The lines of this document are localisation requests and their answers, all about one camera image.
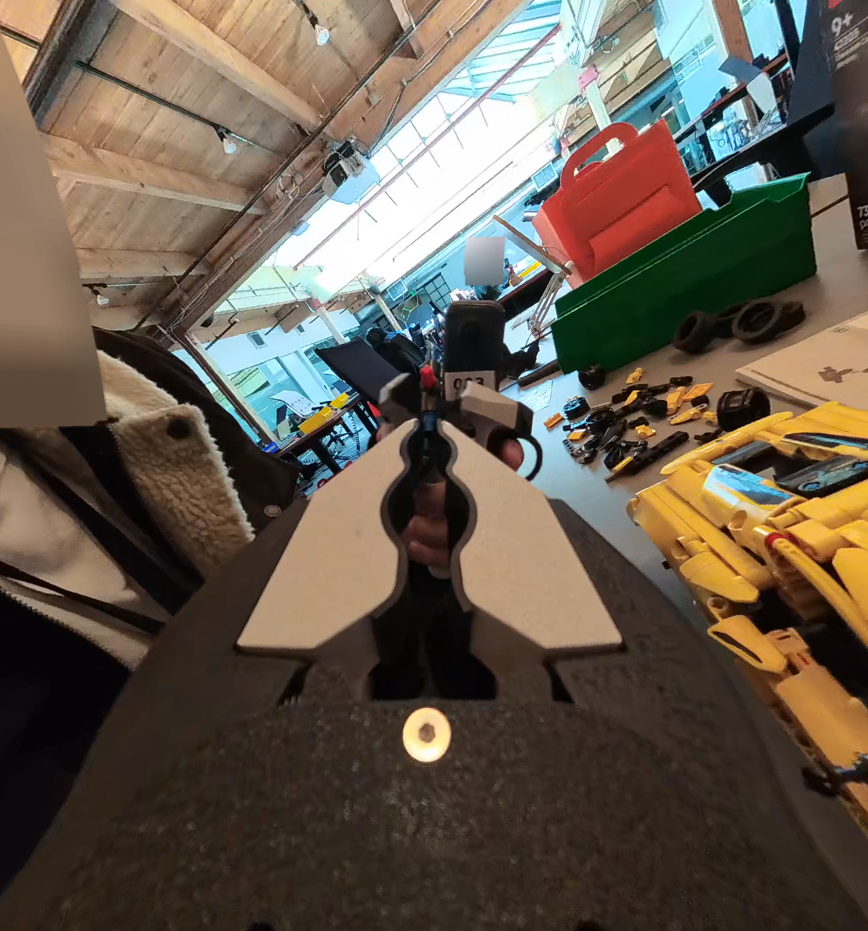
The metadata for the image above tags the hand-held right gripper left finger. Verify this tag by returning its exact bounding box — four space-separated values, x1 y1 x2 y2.
238 419 431 701

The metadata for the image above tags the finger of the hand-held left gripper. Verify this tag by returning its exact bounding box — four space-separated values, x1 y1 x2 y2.
378 372 421 424
456 383 534 453

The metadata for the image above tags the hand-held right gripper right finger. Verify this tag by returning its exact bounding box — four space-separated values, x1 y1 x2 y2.
434 420 623 699

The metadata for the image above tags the small black brick assembly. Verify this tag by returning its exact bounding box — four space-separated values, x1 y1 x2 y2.
416 366 444 484

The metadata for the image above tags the yellow toy brick car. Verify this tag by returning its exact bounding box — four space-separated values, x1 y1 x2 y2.
627 400 868 859

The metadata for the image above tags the building instruction booklet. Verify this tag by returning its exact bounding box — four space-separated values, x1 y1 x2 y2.
736 294 868 412

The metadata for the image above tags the person's left hand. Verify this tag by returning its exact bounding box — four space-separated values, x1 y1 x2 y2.
401 435 527 572

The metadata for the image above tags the black office chair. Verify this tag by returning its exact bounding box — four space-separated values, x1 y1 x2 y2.
685 54 835 208
314 338 402 430

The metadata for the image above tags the yellow plastic bin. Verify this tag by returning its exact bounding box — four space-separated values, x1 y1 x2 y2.
296 393 351 436

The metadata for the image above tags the pile of black yellow bricks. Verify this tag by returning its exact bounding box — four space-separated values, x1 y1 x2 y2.
543 367 719 484

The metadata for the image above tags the green plastic bin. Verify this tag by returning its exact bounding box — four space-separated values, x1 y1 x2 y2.
550 173 819 375

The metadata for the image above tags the red cardboard carrier box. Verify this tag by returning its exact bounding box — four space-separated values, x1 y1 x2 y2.
532 121 703 283

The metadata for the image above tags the black toy wheel rim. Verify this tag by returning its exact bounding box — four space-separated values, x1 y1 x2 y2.
716 389 772 432

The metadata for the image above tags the white shirt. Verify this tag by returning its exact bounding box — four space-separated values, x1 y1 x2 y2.
0 429 151 670

